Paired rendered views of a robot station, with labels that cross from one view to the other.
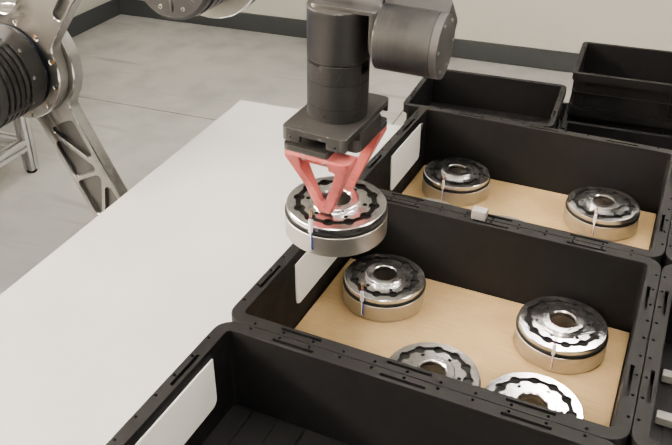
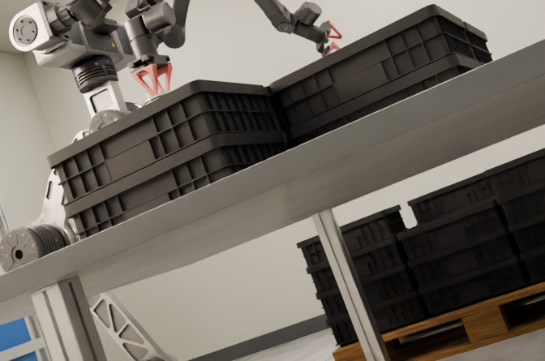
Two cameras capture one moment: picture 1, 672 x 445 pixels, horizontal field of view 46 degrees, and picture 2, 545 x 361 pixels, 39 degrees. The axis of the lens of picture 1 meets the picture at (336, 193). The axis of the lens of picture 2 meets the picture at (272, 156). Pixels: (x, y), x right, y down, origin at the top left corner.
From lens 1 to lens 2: 1.48 m
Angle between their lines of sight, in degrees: 37
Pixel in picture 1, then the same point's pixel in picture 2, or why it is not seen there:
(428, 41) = (159, 9)
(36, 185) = not seen: outside the picture
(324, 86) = (136, 45)
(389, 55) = (150, 21)
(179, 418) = not seen: hidden behind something
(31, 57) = (53, 231)
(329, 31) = (131, 25)
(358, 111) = (152, 51)
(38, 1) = (53, 201)
